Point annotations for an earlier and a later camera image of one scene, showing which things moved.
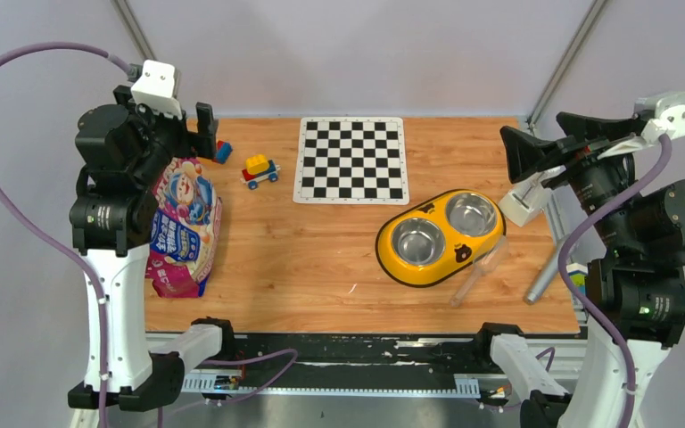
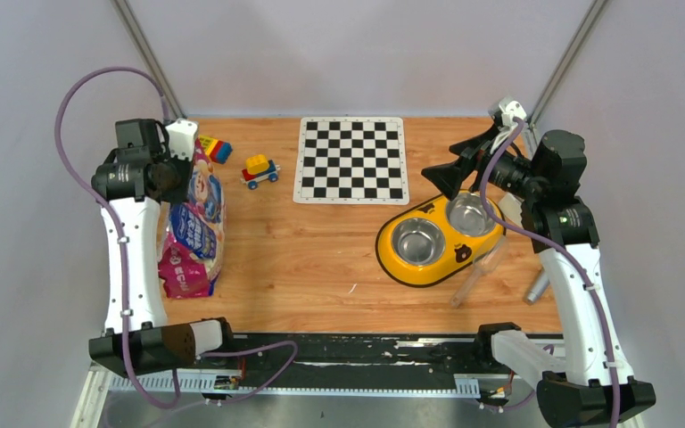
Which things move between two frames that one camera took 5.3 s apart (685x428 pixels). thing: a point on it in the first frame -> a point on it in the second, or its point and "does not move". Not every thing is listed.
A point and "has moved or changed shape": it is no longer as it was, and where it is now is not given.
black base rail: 456,365 does not move
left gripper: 187,139 -> 179,194
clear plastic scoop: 485,260 does not move
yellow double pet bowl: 439,236 does not move
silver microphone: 546,273 does not move
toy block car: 259,168 does not move
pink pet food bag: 185,219 has moved or changed shape
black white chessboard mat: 351,160 does not move
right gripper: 589,136 -> 473,151
